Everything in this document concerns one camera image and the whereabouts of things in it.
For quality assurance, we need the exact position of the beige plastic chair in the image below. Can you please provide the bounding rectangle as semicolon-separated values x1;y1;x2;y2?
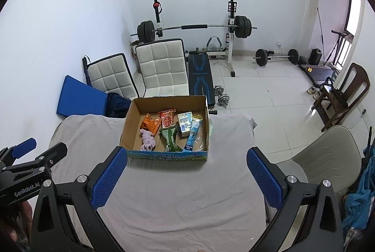
265;125;363;224

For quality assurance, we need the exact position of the treadmill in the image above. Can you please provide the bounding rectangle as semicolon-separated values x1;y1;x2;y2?
298;30;354;86

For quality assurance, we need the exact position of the chrome dumbbell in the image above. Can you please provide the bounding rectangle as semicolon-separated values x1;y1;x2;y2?
214;85;231;108

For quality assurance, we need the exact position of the pair of white shoes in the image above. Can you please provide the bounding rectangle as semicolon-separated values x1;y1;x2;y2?
306;85;323;100

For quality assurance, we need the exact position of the green snack packet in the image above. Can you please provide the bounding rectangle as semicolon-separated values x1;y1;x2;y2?
159;124;183;152

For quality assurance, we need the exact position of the grey table cloth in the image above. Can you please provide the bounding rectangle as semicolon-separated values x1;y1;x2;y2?
48;114;268;252

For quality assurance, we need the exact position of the long barbell with black plates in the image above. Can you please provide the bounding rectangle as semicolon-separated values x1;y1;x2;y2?
130;15;259;44

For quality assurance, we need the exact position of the black weight bench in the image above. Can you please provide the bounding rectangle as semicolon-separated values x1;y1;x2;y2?
187;53;216;109

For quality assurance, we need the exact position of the blue crumpled cloth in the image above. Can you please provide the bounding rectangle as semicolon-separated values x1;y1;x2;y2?
342;146;375;238

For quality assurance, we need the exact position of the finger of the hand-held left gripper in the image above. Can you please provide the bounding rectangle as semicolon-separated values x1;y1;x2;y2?
0;138;37;166
29;143;68;179

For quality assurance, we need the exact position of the cardboard box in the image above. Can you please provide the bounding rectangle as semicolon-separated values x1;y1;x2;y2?
119;95;210;161

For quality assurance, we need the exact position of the short barbell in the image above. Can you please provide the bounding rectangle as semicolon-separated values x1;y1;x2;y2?
253;48;300;68

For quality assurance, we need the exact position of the white padded chair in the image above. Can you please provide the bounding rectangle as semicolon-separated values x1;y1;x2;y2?
86;53;140;100
135;38;190;99

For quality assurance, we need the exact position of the small white blue carton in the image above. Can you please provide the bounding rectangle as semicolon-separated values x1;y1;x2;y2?
177;112;195;138

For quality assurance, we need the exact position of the brown wooden chair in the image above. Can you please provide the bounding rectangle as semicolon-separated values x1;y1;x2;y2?
310;62;371;132

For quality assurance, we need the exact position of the window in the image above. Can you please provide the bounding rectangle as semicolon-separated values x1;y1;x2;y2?
342;0;363;36

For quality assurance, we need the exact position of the red snack packet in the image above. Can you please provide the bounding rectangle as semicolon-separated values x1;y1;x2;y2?
158;108;177;129

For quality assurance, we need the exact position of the black slim bag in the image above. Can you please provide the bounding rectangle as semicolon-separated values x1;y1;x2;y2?
82;55;91;86

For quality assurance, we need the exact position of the blue foam mat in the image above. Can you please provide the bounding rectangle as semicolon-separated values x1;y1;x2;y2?
56;74;111;118

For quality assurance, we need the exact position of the pale pink cloth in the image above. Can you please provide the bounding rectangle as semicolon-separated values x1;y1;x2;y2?
139;128;158;152

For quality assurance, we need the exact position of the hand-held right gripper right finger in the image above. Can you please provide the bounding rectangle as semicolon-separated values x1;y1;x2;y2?
247;147;343;252

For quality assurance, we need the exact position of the orange snack packet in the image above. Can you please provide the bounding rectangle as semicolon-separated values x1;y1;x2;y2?
142;113;161;132

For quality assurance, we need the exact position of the dark blue cloth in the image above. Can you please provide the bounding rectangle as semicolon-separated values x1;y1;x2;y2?
105;92;132;118

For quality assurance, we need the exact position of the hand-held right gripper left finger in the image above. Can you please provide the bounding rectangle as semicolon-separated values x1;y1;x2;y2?
30;146;128;252

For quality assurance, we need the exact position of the light blue tube packet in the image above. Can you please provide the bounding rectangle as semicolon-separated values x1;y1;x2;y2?
184;118;203;152

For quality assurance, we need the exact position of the white barbell rack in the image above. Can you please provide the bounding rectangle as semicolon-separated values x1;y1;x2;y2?
152;0;238;77

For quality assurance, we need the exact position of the black speaker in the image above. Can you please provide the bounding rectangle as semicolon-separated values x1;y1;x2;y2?
309;48;323;65

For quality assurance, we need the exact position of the grey curved handle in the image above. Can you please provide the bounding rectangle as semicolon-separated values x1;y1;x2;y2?
205;36;223;52

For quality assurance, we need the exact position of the person's left forearm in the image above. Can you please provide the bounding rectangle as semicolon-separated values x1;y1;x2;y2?
0;202;34;252

